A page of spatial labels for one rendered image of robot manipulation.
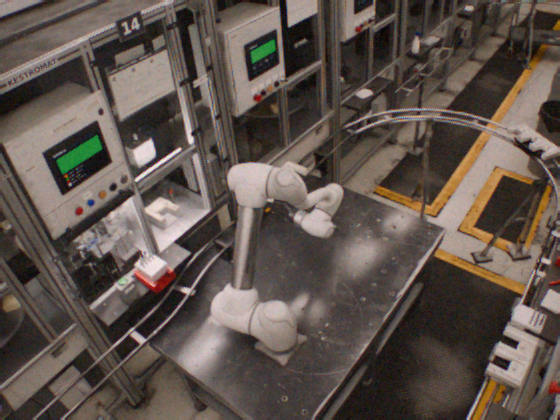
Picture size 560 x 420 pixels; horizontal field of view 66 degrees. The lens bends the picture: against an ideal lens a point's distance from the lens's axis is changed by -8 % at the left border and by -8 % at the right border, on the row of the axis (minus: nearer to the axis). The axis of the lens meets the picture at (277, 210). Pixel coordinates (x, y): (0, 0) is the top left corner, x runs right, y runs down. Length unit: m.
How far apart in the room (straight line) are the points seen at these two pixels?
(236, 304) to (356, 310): 0.61
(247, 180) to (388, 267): 0.98
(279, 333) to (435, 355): 1.29
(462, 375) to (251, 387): 1.38
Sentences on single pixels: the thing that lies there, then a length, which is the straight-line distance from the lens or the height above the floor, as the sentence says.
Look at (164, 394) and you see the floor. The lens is 2.98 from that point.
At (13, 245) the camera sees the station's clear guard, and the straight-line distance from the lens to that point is 1.93.
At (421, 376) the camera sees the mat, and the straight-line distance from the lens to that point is 2.92.
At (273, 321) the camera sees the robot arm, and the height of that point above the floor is 0.94.
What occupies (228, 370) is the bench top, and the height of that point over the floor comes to 0.68.
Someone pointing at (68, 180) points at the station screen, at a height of 1.58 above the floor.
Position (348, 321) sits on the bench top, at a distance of 2.27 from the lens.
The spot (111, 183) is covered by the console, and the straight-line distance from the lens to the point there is 2.01.
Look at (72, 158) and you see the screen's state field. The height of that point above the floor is 1.66.
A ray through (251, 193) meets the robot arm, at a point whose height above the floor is 1.35.
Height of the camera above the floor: 2.56
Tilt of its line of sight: 42 degrees down
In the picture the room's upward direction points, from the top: 6 degrees counter-clockwise
